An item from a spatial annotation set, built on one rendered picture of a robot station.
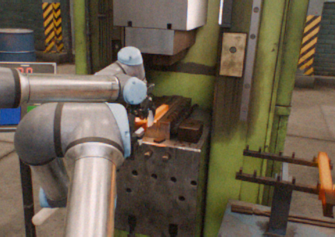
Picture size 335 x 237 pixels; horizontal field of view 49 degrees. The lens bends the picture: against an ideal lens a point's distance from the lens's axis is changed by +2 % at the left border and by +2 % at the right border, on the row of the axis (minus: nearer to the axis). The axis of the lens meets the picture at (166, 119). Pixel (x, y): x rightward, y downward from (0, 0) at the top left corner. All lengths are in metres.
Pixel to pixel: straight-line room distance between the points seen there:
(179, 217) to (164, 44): 0.73
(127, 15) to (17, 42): 4.59
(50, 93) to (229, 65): 0.81
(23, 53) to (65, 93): 5.07
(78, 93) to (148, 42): 0.55
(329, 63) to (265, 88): 5.89
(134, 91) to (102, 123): 0.31
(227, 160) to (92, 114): 1.01
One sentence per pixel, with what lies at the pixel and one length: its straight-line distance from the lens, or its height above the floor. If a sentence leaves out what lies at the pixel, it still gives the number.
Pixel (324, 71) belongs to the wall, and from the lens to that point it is 7.42.
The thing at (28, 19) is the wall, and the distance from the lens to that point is 9.04.
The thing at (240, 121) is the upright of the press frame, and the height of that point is 0.99.
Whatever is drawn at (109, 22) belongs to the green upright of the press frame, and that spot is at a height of 1.37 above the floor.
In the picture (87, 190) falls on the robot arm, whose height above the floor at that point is 1.15.
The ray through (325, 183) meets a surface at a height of 0.95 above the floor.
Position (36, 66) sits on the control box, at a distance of 1.61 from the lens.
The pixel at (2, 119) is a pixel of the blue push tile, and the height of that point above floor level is 1.00.
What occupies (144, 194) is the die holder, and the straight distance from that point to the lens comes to 1.59.
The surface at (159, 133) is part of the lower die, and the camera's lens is 1.52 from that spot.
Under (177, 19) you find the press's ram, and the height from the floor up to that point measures 1.41.
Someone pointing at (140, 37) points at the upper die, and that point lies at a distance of 1.45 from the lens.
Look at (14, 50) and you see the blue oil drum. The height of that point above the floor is 0.62.
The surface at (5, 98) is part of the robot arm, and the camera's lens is 0.90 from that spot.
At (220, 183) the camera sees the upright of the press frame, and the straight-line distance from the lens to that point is 1.70.
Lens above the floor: 1.48
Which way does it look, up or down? 19 degrees down
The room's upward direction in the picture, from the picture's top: 2 degrees clockwise
